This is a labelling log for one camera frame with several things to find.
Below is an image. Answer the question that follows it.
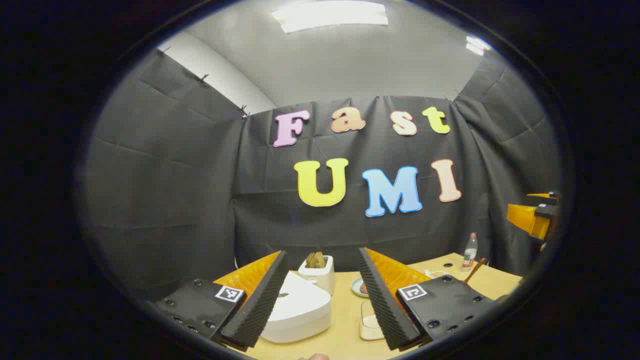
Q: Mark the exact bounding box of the white toaster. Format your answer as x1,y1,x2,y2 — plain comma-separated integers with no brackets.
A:
298,255,336,297

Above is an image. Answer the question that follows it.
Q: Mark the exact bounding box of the small ceiling light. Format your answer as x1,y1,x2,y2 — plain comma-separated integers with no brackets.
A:
465,35,493,57

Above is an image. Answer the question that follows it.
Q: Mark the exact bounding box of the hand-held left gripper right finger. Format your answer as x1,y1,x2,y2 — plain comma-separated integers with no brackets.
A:
357,247,498,351

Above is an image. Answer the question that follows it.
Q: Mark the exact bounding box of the ceiling light panel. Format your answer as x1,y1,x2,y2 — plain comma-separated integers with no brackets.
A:
271,0,389,34

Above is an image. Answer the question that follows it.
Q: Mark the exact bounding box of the white rice cooker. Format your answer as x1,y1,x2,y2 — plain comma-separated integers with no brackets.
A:
260,271,332,344

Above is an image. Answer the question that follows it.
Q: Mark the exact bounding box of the clear rice container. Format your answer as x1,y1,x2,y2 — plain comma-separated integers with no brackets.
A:
359,299,386,342

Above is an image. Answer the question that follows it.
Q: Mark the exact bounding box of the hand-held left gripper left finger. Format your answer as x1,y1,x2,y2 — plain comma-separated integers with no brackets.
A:
150,250,290,352

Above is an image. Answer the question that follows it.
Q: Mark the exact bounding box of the black backdrop cloth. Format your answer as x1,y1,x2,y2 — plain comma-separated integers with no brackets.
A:
82,47,563,301

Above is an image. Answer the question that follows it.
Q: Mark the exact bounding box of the clear plastic water bottle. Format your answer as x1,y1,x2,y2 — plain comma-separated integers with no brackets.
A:
462,232,478,271

